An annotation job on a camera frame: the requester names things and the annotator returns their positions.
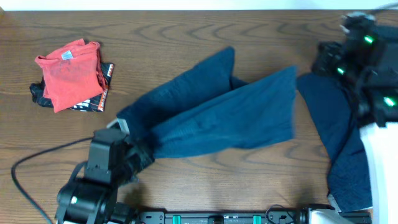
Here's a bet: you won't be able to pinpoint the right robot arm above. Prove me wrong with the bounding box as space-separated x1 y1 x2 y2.
312 11 397 223

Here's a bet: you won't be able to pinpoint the red folded t-shirt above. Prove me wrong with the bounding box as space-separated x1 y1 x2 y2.
35 39 106 113

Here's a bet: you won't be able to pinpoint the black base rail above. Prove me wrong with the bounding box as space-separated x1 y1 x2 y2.
133 204 373 224

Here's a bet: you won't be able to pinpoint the black orange patterned garment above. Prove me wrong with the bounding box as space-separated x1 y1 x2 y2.
29 63 114 112

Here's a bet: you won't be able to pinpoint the dark blue clothes pile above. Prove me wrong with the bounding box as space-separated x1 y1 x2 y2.
297 73 373 212

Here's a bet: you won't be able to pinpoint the dark blue shorts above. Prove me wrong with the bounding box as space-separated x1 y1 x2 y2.
115 47 296 159

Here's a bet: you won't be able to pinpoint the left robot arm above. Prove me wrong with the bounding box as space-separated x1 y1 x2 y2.
55 129 155 224

